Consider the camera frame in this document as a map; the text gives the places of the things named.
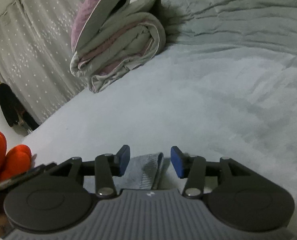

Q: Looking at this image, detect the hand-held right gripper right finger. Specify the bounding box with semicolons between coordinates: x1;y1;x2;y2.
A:
170;146;259;199

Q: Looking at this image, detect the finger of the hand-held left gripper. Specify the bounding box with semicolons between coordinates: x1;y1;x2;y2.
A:
13;162;57;180

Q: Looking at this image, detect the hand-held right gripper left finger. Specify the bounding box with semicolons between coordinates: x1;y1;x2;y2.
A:
50;144;131;199

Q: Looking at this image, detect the grey printed knit sweater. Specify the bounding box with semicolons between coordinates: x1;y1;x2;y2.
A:
125;152;172;190

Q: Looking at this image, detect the orange pumpkin plush pillow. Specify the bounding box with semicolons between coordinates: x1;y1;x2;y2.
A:
0;131;32;187

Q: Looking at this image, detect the light grey bed sheet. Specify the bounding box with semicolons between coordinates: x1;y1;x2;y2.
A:
21;42;297;195

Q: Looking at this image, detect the black hanging cloth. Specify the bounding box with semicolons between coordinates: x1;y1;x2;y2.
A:
0;83;40;132

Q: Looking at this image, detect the grey star curtain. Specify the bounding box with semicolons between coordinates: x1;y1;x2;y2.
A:
0;0;106;130

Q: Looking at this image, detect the folded white quilt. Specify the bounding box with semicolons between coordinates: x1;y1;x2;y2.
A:
70;11;167;93

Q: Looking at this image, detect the purple pillow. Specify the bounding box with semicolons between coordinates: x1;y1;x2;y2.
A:
71;0;132;53

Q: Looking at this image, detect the grey quilted bedspread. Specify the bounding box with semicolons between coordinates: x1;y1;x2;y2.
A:
130;0;297;64

